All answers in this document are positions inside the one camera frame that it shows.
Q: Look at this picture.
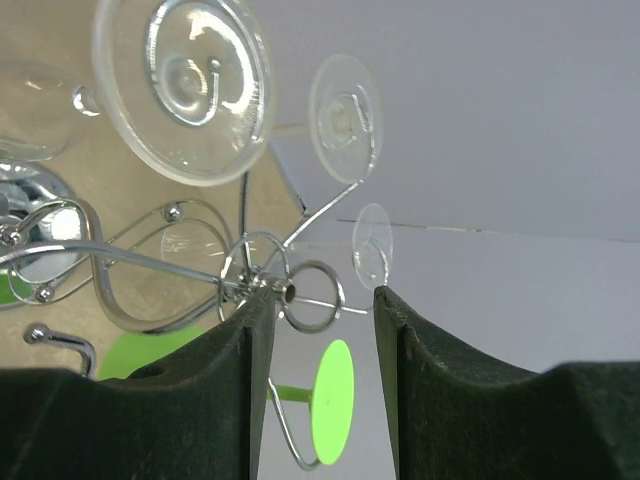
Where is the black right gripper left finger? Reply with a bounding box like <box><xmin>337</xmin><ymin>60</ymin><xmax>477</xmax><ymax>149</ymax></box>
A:
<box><xmin>0</xmin><ymin>285</ymin><xmax>277</xmax><ymax>480</ymax></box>

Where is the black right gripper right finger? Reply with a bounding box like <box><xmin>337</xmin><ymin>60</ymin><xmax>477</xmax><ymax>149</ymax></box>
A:
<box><xmin>374</xmin><ymin>287</ymin><xmax>639</xmax><ymax>479</ymax></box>

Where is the green plastic wine glass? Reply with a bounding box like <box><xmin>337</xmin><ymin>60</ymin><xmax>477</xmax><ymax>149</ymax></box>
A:
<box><xmin>0</xmin><ymin>274</ymin><xmax>355</xmax><ymax>465</ymax></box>

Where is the clear ribbed flute glass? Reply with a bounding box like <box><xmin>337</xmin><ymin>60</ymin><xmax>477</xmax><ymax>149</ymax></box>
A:
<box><xmin>160</xmin><ymin>203</ymin><xmax>393</xmax><ymax>291</ymax></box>

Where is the clear stemmed wine glass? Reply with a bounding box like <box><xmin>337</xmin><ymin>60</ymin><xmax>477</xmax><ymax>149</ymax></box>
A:
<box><xmin>271</xmin><ymin>53</ymin><xmax>384</xmax><ymax>184</ymax></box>

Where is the short clear wine glass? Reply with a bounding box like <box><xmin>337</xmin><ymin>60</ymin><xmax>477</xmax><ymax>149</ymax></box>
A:
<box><xmin>1</xmin><ymin>1</ymin><xmax>275</xmax><ymax>187</ymax></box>

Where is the chrome wine glass rack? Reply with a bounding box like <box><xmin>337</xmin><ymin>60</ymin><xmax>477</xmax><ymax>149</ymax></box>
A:
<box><xmin>1</xmin><ymin>180</ymin><xmax>365</xmax><ymax>471</ymax></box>

